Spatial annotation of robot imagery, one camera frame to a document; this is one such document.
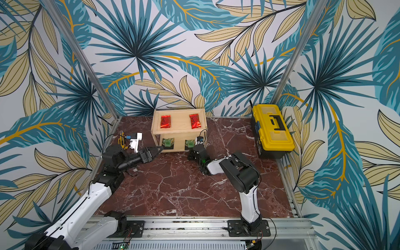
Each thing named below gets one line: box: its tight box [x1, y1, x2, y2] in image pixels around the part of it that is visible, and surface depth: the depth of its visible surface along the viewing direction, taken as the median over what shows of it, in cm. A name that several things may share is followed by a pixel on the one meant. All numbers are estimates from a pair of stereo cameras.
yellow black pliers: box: [117, 135, 129, 150], surface depth 105 cm
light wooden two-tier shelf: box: [150, 108, 208, 153], surface depth 93 cm
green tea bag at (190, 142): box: [184, 139, 196, 148], surface depth 105 cm
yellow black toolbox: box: [250, 103, 296, 160], surface depth 94 cm
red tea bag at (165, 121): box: [160, 114, 171, 129], surface depth 89 cm
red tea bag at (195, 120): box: [189, 113, 202, 130], surface depth 89 cm
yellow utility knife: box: [119, 131, 125, 149], surface depth 108 cm
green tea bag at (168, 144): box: [161, 138, 175, 150], surface depth 105 cm
